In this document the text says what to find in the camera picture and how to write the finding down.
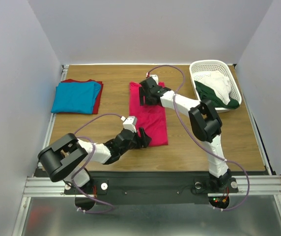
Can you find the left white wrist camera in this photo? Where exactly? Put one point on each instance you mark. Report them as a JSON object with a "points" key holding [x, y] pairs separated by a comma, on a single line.
{"points": [[129, 123]]}

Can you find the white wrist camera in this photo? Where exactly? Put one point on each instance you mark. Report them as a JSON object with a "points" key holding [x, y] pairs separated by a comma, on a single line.
{"points": [[153, 76], [129, 123]]}

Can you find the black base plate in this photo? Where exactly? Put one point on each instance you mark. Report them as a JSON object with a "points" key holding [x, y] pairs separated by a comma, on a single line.
{"points": [[143, 188]]}

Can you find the white t-shirt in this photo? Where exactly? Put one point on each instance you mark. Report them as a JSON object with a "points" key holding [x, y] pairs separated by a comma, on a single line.
{"points": [[219, 83]]}

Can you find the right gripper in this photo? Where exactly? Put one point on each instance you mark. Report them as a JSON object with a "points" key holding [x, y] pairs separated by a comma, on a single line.
{"points": [[143, 92]]}

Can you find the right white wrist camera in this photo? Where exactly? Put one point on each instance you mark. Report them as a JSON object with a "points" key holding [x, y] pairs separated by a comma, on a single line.
{"points": [[153, 76]]}

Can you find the dark red folded t-shirt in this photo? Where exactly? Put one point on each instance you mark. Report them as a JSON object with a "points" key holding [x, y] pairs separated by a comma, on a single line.
{"points": [[98, 95]]}

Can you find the blue folded t-shirt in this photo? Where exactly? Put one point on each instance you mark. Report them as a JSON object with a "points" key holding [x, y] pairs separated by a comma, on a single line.
{"points": [[75, 98]]}

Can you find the dark green t-shirt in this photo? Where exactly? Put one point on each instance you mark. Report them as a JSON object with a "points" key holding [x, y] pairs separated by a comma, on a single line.
{"points": [[206, 92]]}

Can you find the pink t-shirt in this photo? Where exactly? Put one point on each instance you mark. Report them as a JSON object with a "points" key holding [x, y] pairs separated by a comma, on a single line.
{"points": [[151, 118]]}

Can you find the white plastic basket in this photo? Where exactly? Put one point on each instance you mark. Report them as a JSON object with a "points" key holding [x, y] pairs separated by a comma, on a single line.
{"points": [[198, 69]]}

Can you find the aluminium frame rail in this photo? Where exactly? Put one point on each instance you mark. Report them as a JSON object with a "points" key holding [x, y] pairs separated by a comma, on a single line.
{"points": [[253, 211]]}

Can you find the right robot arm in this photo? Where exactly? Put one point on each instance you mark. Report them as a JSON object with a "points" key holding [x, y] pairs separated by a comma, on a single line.
{"points": [[205, 123]]}

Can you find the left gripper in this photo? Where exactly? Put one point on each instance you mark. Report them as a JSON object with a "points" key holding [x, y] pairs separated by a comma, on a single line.
{"points": [[145, 138]]}

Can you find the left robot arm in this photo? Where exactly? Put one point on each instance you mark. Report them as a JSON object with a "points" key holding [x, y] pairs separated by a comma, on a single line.
{"points": [[61, 160]]}

